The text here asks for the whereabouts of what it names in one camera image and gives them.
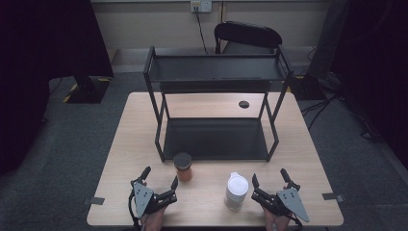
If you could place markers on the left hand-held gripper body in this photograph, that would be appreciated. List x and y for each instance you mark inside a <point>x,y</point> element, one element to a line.
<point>142,197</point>

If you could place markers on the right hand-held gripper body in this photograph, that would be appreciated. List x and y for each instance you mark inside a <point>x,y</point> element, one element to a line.
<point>292,200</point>

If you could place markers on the person's right hand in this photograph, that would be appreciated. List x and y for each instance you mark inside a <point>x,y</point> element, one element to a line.
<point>275,223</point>

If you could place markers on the black two-tier metal rack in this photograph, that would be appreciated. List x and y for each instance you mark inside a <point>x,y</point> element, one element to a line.
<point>215,69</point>

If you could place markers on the dark curtain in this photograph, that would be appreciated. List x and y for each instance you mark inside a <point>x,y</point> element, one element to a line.
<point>375,48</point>
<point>41,64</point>

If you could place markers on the glass jar with black lid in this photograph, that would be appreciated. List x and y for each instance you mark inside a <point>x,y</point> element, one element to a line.
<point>183,166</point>

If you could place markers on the grey upright panel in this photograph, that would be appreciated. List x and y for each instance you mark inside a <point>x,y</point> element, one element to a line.
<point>328,38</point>

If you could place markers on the black stand base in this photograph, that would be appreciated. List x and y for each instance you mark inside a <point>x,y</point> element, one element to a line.
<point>308,88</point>
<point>89,89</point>

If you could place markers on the white lidded container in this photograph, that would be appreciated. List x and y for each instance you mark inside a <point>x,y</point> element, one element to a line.
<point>236,191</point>

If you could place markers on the dark round table grommet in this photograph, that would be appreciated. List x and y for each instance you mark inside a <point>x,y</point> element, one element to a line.
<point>244,104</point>

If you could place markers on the person's left hand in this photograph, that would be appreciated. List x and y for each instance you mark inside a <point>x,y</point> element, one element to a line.
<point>154,221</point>

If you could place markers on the black folding chair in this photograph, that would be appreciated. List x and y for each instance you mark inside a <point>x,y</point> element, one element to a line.
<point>247,33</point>

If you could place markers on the white wall socket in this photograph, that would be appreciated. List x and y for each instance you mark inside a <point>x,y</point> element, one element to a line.
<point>201,5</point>

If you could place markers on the black tape strip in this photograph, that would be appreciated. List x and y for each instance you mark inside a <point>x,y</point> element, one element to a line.
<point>332,196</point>
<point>97,200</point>

